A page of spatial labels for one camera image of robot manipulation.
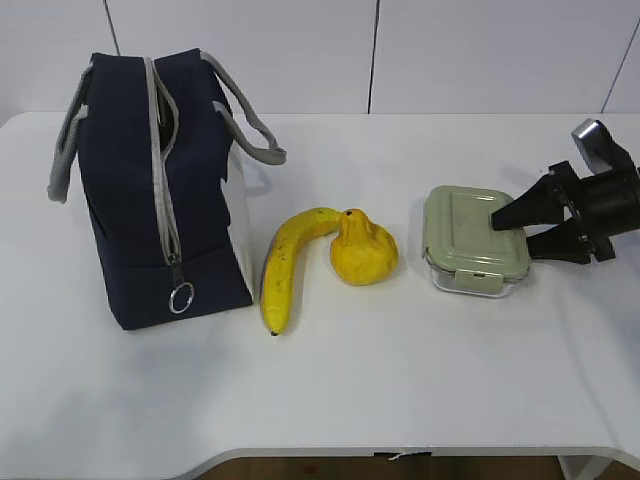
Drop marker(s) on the yellow pear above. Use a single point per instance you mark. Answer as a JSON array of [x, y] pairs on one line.
[[363, 253]]

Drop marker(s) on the black tape on table edge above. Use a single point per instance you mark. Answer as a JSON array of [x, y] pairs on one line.
[[395, 456]]

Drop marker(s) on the navy blue lunch bag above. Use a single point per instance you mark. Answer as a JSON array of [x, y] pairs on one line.
[[159, 144]]

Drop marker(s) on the yellow banana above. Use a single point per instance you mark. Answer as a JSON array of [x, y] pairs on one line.
[[278, 279]]

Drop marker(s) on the green lid glass container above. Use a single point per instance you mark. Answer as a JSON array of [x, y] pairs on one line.
[[464, 253]]

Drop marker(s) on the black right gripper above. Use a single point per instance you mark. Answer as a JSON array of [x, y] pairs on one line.
[[586, 213]]

